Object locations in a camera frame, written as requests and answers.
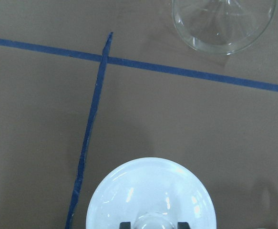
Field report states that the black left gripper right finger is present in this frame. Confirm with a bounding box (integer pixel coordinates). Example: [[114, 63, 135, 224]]
[[177, 222, 190, 229]]

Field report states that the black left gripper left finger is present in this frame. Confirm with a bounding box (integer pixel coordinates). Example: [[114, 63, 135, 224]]
[[119, 222, 131, 229]]

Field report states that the white ceramic lid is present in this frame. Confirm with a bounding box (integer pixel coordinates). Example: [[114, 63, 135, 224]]
[[86, 157, 217, 229]]

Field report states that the clear glass funnel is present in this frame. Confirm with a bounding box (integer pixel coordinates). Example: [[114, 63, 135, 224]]
[[172, 0, 278, 55]]

